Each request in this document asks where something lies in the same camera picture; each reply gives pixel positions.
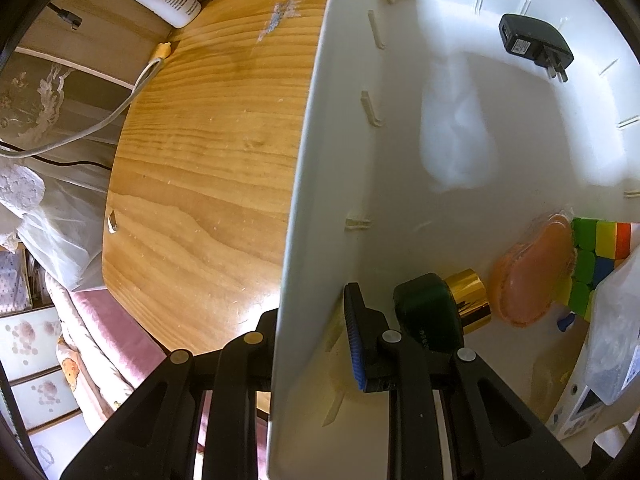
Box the clear plastic swab box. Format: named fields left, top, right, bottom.
left=585, top=248, right=639, bottom=405

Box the white charging cable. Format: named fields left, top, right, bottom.
left=0, top=40, right=174, bottom=161

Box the black power adapter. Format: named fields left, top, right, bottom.
left=498, top=13, right=574, bottom=84

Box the white handheld game console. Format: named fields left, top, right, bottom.
left=546, top=344, right=605, bottom=441

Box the pink cushion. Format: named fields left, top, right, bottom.
left=46, top=275, right=165, bottom=432

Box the colourful puzzle cube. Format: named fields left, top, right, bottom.
left=554, top=217, right=639, bottom=333

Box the green gold perfume bottle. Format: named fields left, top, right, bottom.
left=393, top=269, right=491, bottom=354

